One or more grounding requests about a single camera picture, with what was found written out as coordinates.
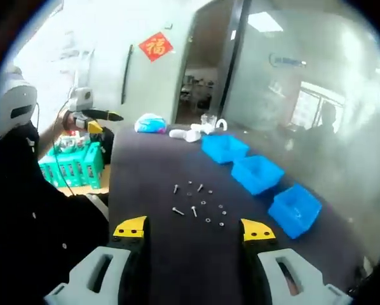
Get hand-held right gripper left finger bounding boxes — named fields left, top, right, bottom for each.
left=43, top=215, right=151, bottom=305

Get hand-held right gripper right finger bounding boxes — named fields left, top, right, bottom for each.
left=239, top=218, right=353, bottom=305

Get blue plastic bin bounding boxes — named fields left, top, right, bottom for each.
left=268, top=184, right=323, bottom=240
left=201, top=133, right=250, bottom=165
left=230, top=154, right=285, bottom=196

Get person's left hand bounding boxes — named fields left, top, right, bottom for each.
left=58, top=109, right=78, bottom=131

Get shiny crumpled wrapping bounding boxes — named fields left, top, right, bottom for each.
left=55, top=132, right=89, bottom=153

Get green crate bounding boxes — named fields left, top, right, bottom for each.
left=38, top=133, right=105, bottom=190

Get blue white tissue pack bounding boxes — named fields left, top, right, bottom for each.
left=133, top=112, right=168, bottom=133

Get grey chest-worn device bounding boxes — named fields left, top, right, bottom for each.
left=0, top=65, right=39, bottom=140

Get white plastic pipe fittings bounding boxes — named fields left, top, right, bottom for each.
left=168, top=128, right=202, bottom=144

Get red diamond door decoration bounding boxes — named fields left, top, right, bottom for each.
left=138, top=31, right=174, bottom=63

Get cluttered storage shelf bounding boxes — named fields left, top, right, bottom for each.
left=180, top=74, right=216, bottom=111

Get clear glass mug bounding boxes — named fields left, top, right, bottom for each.
left=200, top=112, right=228, bottom=132

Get blue logo sticker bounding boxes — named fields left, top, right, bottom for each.
left=268, top=52, right=307, bottom=69

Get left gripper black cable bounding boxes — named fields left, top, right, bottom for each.
left=51, top=100, right=76, bottom=197

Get long black door handle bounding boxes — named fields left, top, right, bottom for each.
left=120, top=44, right=134, bottom=105

